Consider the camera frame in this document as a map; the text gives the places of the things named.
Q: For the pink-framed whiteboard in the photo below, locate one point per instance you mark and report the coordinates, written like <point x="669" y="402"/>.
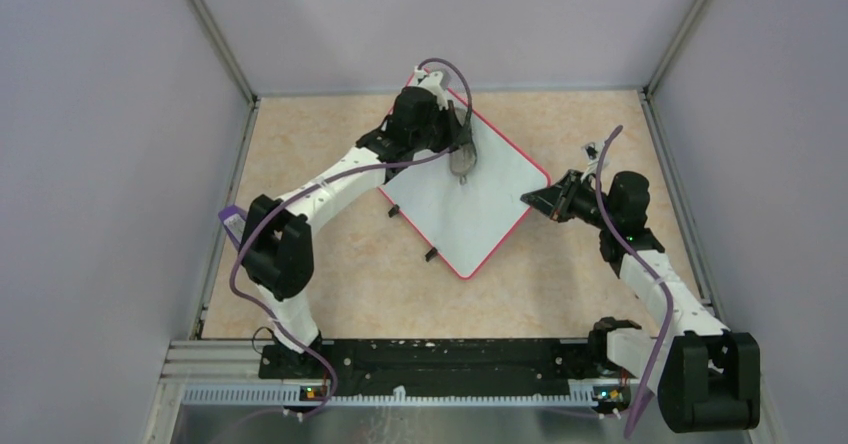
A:
<point x="465" y="223"/>

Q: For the silver mesh eraser sponge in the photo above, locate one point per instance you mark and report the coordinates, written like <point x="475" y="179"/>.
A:
<point x="463" y="158"/>

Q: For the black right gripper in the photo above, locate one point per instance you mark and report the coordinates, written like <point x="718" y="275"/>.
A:
<point x="555" y="197"/>

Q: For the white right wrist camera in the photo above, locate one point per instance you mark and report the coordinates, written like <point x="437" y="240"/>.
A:
<point x="593" y="151"/>

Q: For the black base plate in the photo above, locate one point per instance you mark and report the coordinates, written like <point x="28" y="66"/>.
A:
<point x="444" y="367"/>

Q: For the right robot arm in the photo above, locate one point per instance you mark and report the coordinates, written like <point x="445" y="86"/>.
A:
<point x="676" y="335"/>

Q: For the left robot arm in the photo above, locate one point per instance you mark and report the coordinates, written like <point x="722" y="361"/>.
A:
<point x="276" y="250"/>

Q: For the purple box holder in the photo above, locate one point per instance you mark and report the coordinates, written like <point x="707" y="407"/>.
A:
<point x="233" y="220"/>

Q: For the aluminium frame rail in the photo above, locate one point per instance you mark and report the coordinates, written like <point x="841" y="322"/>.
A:
<point x="226" y="372"/>

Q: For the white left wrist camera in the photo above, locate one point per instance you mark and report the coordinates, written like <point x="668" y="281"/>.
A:
<point x="434" y="81"/>

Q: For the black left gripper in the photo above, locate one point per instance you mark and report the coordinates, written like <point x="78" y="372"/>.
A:
<point x="452" y="122"/>

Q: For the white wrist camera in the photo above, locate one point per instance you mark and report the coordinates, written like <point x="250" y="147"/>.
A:
<point x="593" y="151"/>
<point x="434" y="81"/>

